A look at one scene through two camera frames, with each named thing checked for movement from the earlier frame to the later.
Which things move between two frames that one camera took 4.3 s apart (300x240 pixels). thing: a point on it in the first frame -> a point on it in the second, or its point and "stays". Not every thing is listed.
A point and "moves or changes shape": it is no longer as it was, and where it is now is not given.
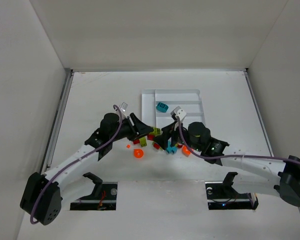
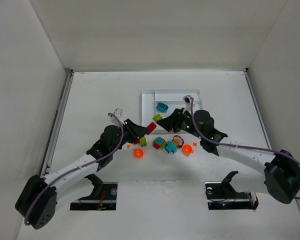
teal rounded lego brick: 162,107 stays
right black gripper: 173,132 -> 178,120
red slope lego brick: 150,137 moves or changes shape
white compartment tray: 157,105 stays
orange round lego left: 138,153 stays
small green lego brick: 156,132 -> 157,117
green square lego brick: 143,142 stays
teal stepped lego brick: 170,149 stays
